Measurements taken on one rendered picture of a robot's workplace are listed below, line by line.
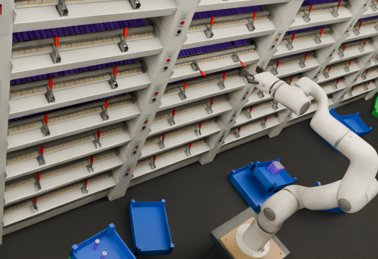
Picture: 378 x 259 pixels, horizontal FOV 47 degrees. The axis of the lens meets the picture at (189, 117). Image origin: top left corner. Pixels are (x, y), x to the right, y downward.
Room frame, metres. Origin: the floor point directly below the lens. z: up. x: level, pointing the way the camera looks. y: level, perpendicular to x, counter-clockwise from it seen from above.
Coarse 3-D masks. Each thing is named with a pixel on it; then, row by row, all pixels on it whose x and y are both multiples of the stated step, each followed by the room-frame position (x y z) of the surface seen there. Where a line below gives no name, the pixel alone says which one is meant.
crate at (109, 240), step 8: (112, 224) 1.01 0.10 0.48; (104, 232) 0.98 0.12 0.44; (112, 232) 1.00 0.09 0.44; (88, 240) 0.91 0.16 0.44; (104, 240) 0.97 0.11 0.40; (112, 240) 0.98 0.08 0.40; (120, 240) 0.97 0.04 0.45; (72, 248) 0.84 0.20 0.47; (80, 248) 0.89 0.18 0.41; (88, 248) 0.90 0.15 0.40; (104, 248) 0.93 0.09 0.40; (112, 248) 0.95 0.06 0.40; (120, 248) 0.97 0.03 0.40; (128, 248) 0.95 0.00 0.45; (72, 256) 0.83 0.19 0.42; (80, 256) 0.86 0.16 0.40; (88, 256) 0.87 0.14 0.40; (96, 256) 0.89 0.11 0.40; (112, 256) 0.92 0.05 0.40; (120, 256) 0.93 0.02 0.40; (128, 256) 0.94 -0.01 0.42
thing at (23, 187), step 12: (96, 156) 1.37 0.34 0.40; (108, 156) 1.41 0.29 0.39; (120, 156) 1.45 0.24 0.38; (48, 168) 1.18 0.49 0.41; (60, 168) 1.22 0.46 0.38; (72, 168) 1.26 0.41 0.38; (84, 168) 1.29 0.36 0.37; (96, 168) 1.33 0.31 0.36; (108, 168) 1.36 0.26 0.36; (12, 180) 1.04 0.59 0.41; (24, 180) 1.08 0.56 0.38; (36, 180) 1.10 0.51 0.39; (48, 180) 1.14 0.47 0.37; (60, 180) 1.17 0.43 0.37; (72, 180) 1.21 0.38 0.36; (12, 192) 1.01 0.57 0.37; (24, 192) 1.04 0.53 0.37; (36, 192) 1.07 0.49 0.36
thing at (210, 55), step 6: (234, 48) 1.89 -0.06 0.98; (240, 48) 1.92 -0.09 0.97; (246, 48) 1.95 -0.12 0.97; (252, 48) 1.99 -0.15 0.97; (204, 54) 1.73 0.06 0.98; (210, 54) 1.76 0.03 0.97; (216, 54) 1.78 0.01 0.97; (222, 54) 1.81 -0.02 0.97; (228, 54) 1.85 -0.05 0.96; (180, 60) 1.61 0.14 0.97; (186, 60) 1.63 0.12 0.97; (204, 60) 1.72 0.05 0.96
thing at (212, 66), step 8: (248, 40) 2.05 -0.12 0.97; (256, 40) 2.03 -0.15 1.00; (232, 48) 1.92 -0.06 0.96; (256, 48) 2.01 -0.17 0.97; (240, 56) 1.91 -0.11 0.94; (248, 56) 1.94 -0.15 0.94; (256, 56) 1.98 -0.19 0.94; (200, 64) 1.69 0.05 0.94; (208, 64) 1.72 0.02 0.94; (216, 64) 1.76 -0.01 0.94; (224, 64) 1.79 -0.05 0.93; (232, 64) 1.83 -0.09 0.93; (240, 64) 1.89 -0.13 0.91; (248, 64) 1.95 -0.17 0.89; (176, 72) 1.56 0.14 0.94; (184, 72) 1.59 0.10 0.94; (192, 72) 1.62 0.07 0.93; (208, 72) 1.72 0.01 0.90; (176, 80) 1.56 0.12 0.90
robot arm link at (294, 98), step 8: (280, 88) 1.51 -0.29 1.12; (288, 88) 1.51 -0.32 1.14; (296, 88) 1.51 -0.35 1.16; (280, 96) 1.49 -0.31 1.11; (288, 96) 1.48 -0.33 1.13; (296, 96) 1.47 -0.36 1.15; (304, 96) 1.48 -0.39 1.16; (288, 104) 1.46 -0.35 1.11; (296, 104) 1.45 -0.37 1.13; (304, 104) 1.45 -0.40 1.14; (296, 112) 1.43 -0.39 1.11; (304, 112) 1.47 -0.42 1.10
